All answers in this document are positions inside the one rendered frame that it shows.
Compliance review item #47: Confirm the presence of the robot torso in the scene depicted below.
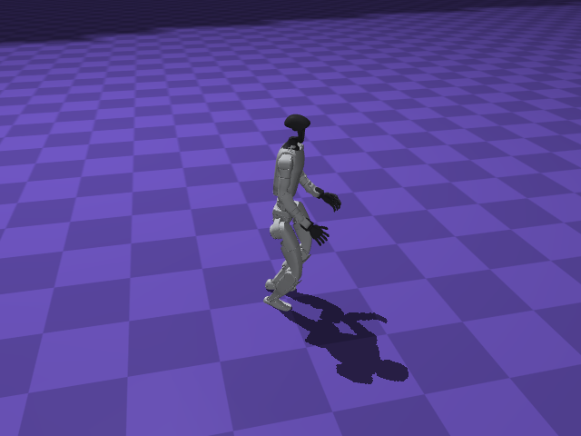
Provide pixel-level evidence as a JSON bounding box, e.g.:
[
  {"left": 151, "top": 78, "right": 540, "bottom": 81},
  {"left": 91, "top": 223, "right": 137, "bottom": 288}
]
[{"left": 272, "top": 144, "right": 304, "bottom": 223}]

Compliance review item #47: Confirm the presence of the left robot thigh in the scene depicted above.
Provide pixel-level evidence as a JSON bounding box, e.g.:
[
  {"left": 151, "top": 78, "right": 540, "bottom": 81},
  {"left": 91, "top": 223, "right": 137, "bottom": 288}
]
[{"left": 292, "top": 201, "right": 312, "bottom": 260}]

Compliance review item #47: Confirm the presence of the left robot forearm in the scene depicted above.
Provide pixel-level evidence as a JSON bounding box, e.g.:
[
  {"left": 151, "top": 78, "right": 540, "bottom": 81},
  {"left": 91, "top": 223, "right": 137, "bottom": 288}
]
[{"left": 299, "top": 170, "right": 320, "bottom": 197}]

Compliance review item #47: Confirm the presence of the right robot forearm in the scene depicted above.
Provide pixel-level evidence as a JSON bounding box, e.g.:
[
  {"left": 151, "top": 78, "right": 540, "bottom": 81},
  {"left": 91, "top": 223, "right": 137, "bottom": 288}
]
[{"left": 281, "top": 193, "right": 311, "bottom": 229}]

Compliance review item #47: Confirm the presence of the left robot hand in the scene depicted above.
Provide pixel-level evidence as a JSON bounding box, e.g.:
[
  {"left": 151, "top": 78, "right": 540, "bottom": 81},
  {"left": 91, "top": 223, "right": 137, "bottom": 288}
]
[{"left": 315, "top": 187, "right": 341, "bottom": 212}]

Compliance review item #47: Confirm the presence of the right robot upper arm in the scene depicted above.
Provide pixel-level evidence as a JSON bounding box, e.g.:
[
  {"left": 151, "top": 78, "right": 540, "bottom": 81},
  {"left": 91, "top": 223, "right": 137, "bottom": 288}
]
[{"left": 278, "top": 154, "right": 293, "bottom": 203}]

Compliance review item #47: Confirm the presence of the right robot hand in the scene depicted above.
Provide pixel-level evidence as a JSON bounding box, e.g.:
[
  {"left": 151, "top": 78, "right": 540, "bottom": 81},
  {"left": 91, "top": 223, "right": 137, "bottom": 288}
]
[{"left": 300, "top": 218, "right": 330, "bottom": 246}]

